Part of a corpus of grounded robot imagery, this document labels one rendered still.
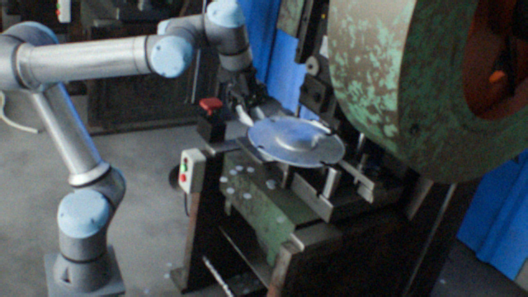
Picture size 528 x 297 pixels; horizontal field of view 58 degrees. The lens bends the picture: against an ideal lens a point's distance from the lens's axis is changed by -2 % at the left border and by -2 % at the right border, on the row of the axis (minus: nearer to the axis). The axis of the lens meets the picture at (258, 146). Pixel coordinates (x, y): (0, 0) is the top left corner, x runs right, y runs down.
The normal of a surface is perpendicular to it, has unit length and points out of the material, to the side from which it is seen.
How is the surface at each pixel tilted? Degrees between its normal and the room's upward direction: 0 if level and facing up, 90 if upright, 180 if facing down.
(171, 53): 90
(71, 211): 7
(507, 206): 90
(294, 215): 0
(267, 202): 90
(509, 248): 90
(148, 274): 0
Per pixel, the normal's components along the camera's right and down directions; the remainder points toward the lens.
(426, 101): 0.54, 0.50
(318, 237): 0.18, -0.85
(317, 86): -0.82, 0.15
